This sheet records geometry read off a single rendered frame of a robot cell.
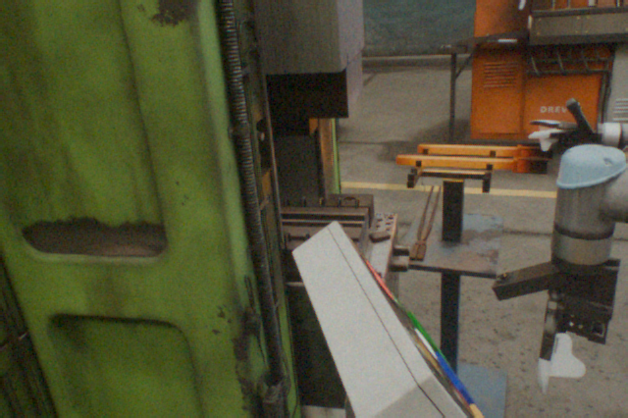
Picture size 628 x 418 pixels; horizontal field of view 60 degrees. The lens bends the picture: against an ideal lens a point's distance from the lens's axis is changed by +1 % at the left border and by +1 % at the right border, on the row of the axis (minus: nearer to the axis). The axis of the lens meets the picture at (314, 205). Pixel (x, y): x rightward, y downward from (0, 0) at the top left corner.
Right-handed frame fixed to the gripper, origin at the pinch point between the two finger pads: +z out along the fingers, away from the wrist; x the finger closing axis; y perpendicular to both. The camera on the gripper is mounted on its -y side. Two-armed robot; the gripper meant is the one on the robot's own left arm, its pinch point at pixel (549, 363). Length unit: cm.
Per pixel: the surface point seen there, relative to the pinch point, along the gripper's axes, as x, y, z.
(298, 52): 4, -46, -47
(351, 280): -27.6, -18.7, -25.5
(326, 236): -19.2, -27.6, -25.4
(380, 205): 229, -150, 94
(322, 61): 6, -43, -45
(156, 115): -25, -51, -43
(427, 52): 731, -324, 71
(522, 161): 82, -25, -3
